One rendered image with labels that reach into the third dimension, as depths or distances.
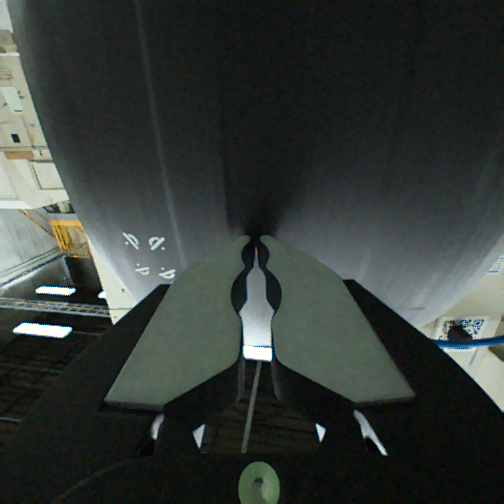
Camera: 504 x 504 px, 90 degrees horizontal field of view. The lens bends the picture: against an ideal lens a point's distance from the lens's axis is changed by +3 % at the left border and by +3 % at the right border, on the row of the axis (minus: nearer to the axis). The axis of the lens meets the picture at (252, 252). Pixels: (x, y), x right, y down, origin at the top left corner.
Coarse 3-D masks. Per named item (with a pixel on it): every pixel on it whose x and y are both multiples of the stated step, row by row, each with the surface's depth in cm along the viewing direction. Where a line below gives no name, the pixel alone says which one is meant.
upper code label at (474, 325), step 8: (448, 320) 41; (456, 320) 41; (464, 320) 41; (472, 320) 41; (480, 320) 41; (440, 328) 42; (448, 328) 42; (464, 328) 42; (472, 328) 42; (480, 328) 42; (440, 336) 42; (472, 336) 42; (480, 336) 42
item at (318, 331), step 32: (288, 256) 10; (288, 288) 8; (320, 288) 8; (288, 320) 7; (320, 320) 7; (352, 320) 7; (288, 352) 6; (320, 352) 6; (352, 352) 6; (384, 352) 6; (288, 384) 6; (320, 384) 5; (352, 384) 5; (384, 384) 5; (320, 416) 6
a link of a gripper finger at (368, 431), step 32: (352, 288) 8; (384, 320) 7; (416, 352) 6; (416, 384) 5; (448, 384) 5; (384, 416) 5; (416, 416) 5; (448, 416) 5; (480, 416) 5; (384, 448) 4; (416, 448) 4; (448, 448) 4; (480, 448) 4; (448, 480) 4; (480, 480) 4
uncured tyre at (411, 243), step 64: (64, 0) 10; (128, 0) 9; (192, 0) 9; (256, 0) 9; (320, 0) 9; (384, 0) 9; (448, 0) 9; (64, 64) 10; (128, 64) 10; (192, 64) 10; (256, 64) 10; (320, 64) 10; (384, 64) 10; (448, 64) 10; (64, 128) 12; (128, 128) 11; (192, 128) 11; (256, 128) 11; (320, 128) 11; (384, 128) 11; (448, 128) 11; (128, 192) 12; (192, 192) 12; (256, 192) 12; (320, 192) 12; (384, 192) 12; (448, 192) 12; (192, 256) 14; (256, 256) 14; (320, 256) 14; (384, 256) 14; (448, 256) 14; (256, 320) 18
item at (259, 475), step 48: (192, 432) 5; (336, 432) 4; (96, 480) 4; (144, 480) 4; (192, 480) 4; (240, 480) 4; (288, 480) 4; (336, 480) 4; (384, 480) 4; (432, 480) 4
